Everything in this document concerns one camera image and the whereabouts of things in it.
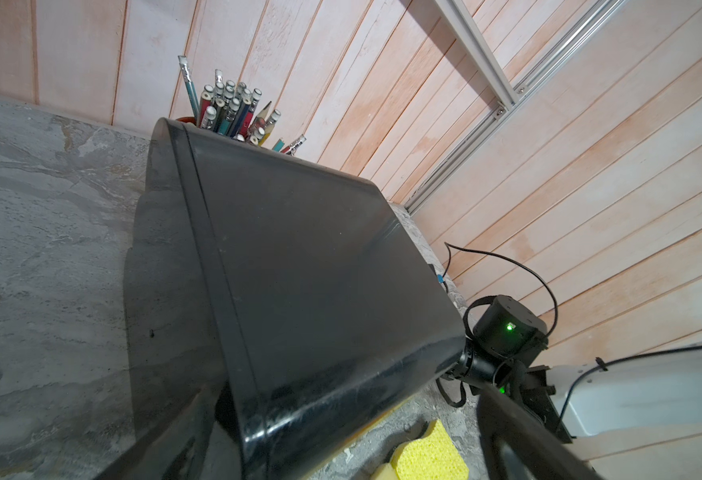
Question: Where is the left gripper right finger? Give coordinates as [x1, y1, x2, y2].
[477, 384, 599, 479]

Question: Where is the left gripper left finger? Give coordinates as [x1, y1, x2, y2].
[97, 388, 231, 479]

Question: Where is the yellow sponge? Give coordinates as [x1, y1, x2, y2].
[390, 419, 469, 480]

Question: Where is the black drawer cabinet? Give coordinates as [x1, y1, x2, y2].
[123, 118, 464, 479]

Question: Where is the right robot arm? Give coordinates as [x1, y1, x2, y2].
[443, 295, 702, 443]

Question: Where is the red pencil cup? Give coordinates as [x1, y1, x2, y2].
[177, 116, 197, 125]

